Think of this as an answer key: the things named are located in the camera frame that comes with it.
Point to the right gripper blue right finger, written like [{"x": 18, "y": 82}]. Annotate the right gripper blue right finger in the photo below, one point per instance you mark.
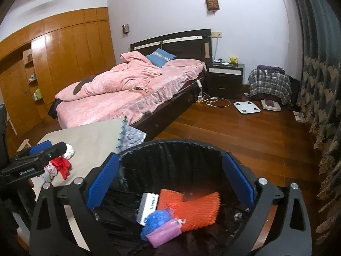
[{"x": 256, "y": 195}]

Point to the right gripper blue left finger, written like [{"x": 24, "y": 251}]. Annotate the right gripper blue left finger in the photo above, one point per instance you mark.
[{"x": 83, "y": 195}]

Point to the orange foam net sleeve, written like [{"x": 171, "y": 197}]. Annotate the orange foam net sleeve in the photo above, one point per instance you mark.
[{"x": 198, "y": 213}]

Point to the white blue medicine box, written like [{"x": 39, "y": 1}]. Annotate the white blue medicine box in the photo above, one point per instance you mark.
[{"x": 148, "y": 205}]

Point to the pink grey sock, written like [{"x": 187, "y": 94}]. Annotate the pink grey sock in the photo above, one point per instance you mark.
[{"x": 49, "y": 174}]

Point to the black trash bin with bag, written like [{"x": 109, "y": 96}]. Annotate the black trash bin with bag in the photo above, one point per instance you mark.
[{"x": 206, "y": 187}]

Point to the small white stool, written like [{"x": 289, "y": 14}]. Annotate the small white stool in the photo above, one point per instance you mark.
[{"x": 25, "y": 144}]

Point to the red glove left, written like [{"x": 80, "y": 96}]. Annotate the red glove left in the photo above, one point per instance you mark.
[{"x": 62, "y": 165}]

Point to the white sock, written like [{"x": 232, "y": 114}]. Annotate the white sock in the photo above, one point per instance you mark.
[{"x": 69, "y": 152}]

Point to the black clothing on bed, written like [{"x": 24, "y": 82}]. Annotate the black clothing on bed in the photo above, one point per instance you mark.
[{"x": 53, "y": 109}]

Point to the white bathroom scale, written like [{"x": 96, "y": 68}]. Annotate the white bathroom scale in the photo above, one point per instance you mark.
[{"x": 246, "y": 107}]

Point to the book on floor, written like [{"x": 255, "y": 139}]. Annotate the book on floor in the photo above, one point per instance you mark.
[{"x": 270, "y": 105}]

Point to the wooden wardrobe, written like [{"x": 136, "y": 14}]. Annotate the wooden wardrobe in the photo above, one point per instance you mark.
[{"x": 44, "y": 57}]

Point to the chair with plaid cloth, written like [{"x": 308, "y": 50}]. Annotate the chair with plaid cloth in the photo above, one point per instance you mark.
[{"x": 273, "y": 81}]

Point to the dark bedside table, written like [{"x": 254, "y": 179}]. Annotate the dark bedside table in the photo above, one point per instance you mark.
[{"x": 225, "y": 81}]

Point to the pink bed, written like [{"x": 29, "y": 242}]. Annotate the pink bed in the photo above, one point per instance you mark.
[{"x": 152, "y": 110}]

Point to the yellow plush toy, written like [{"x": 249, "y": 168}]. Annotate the yellow plush toy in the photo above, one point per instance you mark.
[{"x": 233, "y": 61}]

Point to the pink duvet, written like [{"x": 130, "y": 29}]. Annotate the pink duvet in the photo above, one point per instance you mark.
[{"x": 135, "y": 72}]

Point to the blue pillow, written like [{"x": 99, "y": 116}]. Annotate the blue pillow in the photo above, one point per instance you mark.
[{"x": 160, "y": 57}]

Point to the dark wooden headboard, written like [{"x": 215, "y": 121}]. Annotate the dark wooden headboard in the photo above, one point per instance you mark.
[{"x": 194, "y": 44}]

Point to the patterned dark curtain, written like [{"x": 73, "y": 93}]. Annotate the patterned dark curtain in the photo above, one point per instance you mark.
[{"x": 319, "y": 99}]

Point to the pink drawstring pouch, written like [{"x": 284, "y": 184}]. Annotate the pink drawstring pouch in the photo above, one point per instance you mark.
[{"x": 166, "y": 232}]

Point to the left brown wall lamp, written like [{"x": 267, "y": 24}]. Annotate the left brown wall lamp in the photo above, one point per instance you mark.
[{"x": 125, "y": 28}]

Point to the brown wall lamp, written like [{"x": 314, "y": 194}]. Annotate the brown wall lamp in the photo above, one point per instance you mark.
[
  {"x": 212, "y": 5},
  {"x": 125, "y": 28}
]

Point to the right brown wall lamp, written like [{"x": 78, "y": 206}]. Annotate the right brown wall lamp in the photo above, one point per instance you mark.
[{"x": 212, "y": 5}]

